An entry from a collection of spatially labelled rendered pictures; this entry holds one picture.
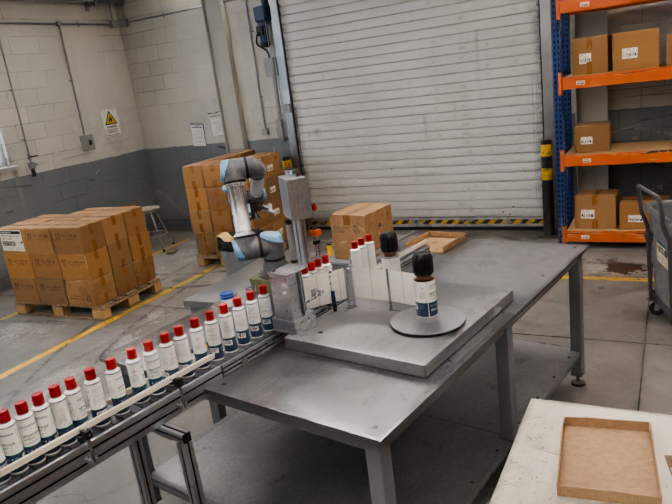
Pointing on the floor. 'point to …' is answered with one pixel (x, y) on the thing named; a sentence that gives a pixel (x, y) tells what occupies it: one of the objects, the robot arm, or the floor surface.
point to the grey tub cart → (659, 228)
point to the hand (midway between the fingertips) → (268, 217)
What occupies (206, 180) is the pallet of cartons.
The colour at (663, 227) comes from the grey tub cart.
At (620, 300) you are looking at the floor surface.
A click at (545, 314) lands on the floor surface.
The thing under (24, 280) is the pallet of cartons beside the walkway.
